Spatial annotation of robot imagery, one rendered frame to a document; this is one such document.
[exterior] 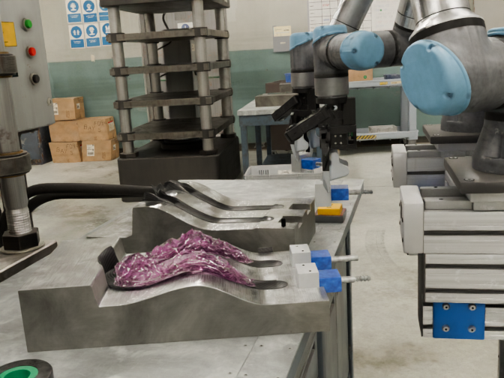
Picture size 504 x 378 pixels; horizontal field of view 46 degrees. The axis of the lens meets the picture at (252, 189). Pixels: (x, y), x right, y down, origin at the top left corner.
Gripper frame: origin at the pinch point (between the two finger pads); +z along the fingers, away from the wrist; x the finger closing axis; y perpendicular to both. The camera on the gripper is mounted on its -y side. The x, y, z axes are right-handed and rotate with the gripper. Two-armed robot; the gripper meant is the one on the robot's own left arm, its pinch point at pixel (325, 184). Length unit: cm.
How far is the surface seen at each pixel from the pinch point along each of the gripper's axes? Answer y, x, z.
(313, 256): -2.4, -26.2, 8.2
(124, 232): -47.7, -4.3, 9.0
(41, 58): -86, 44, -33
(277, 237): -10.5, -13.6, 8.1
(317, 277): -1.5, -37.7, 7.7
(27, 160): -76, 8, -7
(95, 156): -302, 596, 87
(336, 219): 2.4, 19.4, 14.0
